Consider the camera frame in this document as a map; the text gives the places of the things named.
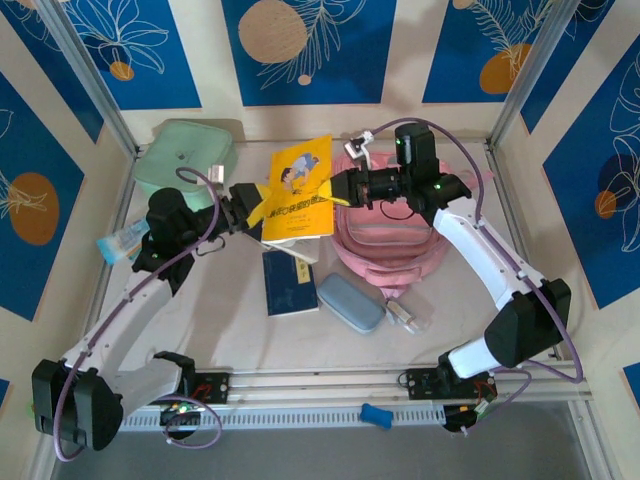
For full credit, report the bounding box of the dark blue notebook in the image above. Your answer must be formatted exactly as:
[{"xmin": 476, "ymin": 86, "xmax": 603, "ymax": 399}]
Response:
[
  {"xmin": 262, "ymin": 249, "xmax": 321, "ymax": 317},
  {"xmin": 244, "ymin": 219, "xmax": 281, "ymax": 250}
]

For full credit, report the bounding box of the yellow picture book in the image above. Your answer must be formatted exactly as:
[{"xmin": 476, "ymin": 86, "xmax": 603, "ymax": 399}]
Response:
[{"xmin": 259, "ymin": 133, "xmax": 336, "ymax": 249}]

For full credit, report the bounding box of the pink student backpack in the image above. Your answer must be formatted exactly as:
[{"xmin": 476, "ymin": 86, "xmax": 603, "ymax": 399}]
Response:
[{"xmin": 329, "ymin": 149, "xmax": 496, "ymax": 301}]

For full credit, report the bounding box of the grey-blue pencil case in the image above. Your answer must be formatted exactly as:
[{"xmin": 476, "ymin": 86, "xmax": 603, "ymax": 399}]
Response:
[{"xmin": 317, "ymin": 272, "xmax": 387, "ymax": 335}]

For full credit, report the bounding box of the blue white tissue pack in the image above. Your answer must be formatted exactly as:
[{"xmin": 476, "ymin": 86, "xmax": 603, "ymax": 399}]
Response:
[{"xmin": 96, "ymin": 222, "xmax": 151, "ymax": 266}]

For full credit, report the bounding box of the mint green lunch bag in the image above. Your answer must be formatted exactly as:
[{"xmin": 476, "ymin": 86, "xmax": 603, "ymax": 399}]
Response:
[{"xmin": 133, "ymin": 118, "xmax": 239, "ymax": 211}]

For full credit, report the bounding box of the small white bottle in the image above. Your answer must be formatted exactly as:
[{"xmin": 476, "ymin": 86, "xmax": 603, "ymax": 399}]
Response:
[{"xmin": 387, "ymin": 298, "xmax": 419, "ymax": 326}]

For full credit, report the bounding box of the clear plastic pouch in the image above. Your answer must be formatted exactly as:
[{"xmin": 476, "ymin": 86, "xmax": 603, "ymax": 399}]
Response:
[{"xmin": 382, "ymin": 294, "xmax": 432, "ymax": 337}]

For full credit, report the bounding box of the black controller board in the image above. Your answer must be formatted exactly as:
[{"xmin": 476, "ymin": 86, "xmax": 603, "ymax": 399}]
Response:
[
  {"xmin": 159, "ymin": 402, "xmax": 204, "ymax": 430},
  {"xmin": 442, "ymin": 402, "xmax": 496, "ymax": 435}
]

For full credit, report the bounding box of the blue bone-shaped object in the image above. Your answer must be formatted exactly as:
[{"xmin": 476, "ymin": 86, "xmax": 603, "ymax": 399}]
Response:
[{"xmin": 359, "ymin": 402, "xmax": 395, "ymax": 430}]

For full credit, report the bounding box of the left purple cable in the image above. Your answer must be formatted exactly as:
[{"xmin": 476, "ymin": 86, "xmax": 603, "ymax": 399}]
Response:
[{"xmin": 52, "ymin": 167, "xmax": 226, "ymax": 462}]

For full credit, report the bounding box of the purple cable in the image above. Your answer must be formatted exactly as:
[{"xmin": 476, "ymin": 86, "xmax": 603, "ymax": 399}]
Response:
[
  {"xmin": 368, "ymin": 117, "xmax": 584, "ymax": 437},
  {"xmin": 52, "ymin": 167, "xmax": 226, "ymax": 462}
]

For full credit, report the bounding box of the aluminium table side rail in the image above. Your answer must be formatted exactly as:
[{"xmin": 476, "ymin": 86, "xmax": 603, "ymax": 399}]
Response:
[
  {"xmin": 483, "ymin": 141, "xmax": 566, "ymax": 362},
  {"xmin": 72, "ymin": 144, "xmax": 146, "ymax": 372}
]

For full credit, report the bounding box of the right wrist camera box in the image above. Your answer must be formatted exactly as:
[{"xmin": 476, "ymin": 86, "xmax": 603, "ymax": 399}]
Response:
[{"xmin": 342, "ymin": 129, "xmax": 375, "ymax": 162}]

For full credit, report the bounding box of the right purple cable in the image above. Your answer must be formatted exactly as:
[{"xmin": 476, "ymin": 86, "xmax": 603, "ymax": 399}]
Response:
[{"xmin": 368, "ymin": 117, "xmax": 584, "ymax": 437}]

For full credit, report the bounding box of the aluminium frame post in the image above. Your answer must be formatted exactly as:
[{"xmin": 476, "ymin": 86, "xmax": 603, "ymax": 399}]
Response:
[
  {"xmin": 33, "ymin": 0, "xmax": 140, "ymax": 160},
  {"xmin": 485, "ymin": 0, "xmax": 591, "ymax": 151}
]

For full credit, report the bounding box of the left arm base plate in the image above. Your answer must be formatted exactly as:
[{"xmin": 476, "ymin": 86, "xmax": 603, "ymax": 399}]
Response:
[{"xmin": 177, "ymin": 372, "xmax": 231, "ymax": 407}]

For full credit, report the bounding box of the aluminium mounting rail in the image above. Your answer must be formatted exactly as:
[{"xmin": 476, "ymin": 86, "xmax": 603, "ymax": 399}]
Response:
[{"xmin": 48, "ymin": 360, "xmax": 594, "ymax": 402}]

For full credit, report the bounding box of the grey slotted cable duct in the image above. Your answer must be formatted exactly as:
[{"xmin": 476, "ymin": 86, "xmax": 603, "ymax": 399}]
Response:
[{"xmin": 119, "ymin": 404, "xmax": 446, "ymax": 434}]

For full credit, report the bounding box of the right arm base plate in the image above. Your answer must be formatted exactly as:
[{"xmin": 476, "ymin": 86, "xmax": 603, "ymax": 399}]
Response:
[{"xmin": 405, "ymin": 367, "xmax": 499, "ymax": 401}]

